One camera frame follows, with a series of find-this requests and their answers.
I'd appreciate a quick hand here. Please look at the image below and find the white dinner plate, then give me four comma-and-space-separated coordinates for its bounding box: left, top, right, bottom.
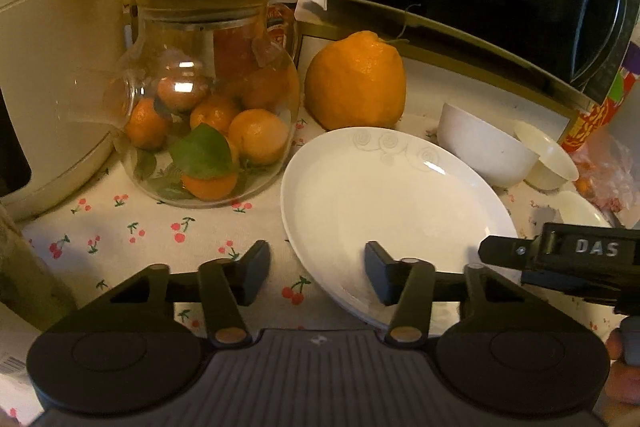
281, 127, 516, 329

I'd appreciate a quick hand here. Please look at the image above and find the person's right hand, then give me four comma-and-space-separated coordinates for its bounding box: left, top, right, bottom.
601, 329, 640, 427

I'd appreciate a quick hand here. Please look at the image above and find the large orange citrus on table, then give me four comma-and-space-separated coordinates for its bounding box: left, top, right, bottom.
304, 30, 407, 130

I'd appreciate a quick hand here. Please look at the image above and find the small white bowl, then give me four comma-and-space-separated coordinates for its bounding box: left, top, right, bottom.
550, 191, 611, 228

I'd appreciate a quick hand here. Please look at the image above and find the glass jar with tangerines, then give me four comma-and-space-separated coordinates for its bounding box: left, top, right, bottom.
56, 0, 302, 209

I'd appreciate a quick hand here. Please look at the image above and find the large white bowl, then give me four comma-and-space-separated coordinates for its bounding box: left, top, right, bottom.
437, 103, 539, 188

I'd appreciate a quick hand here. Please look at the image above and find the white rice cooker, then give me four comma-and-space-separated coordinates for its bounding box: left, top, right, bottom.
1, 0, 125, 220

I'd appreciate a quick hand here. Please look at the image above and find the plastic bag of fruit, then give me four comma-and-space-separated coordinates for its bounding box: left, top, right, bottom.
570, 124, 639, 212

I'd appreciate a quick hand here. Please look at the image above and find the medium white bowl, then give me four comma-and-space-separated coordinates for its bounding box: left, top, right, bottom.
514, 121, 579, 191

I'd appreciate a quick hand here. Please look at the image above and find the red fruit gift box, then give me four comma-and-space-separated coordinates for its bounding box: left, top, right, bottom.
561, 44, 639, 153

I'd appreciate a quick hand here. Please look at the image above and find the red labelled tin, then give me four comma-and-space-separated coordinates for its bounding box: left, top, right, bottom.
267, 3, 297, 56

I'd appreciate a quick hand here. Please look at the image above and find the cherry print tablecloth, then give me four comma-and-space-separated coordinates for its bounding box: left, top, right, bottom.
22, 159, 363, 329

